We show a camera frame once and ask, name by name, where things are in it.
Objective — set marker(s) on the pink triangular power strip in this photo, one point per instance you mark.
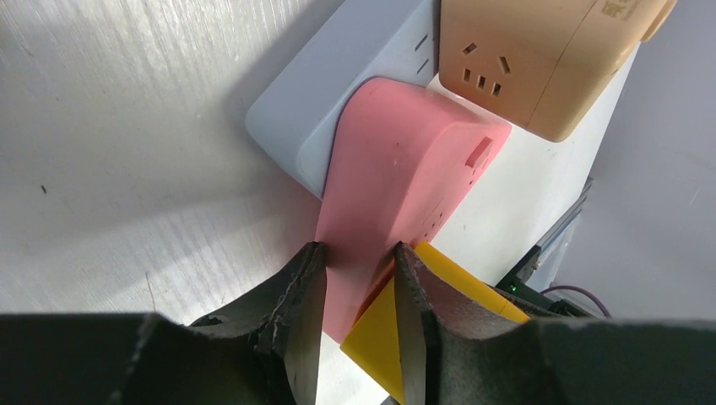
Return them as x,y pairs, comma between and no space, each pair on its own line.
404,158

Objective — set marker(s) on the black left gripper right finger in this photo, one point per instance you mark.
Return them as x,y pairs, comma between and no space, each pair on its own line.
453,350

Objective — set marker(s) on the tan cube socket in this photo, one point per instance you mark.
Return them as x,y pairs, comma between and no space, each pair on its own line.
541,64

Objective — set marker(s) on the light blue power strip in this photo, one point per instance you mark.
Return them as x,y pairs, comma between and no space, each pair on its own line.
294,119

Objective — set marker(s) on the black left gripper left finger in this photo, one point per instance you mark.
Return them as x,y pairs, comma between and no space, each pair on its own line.
261,348

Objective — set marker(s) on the yellow cube socket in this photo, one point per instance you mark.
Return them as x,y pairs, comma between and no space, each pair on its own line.
373,342

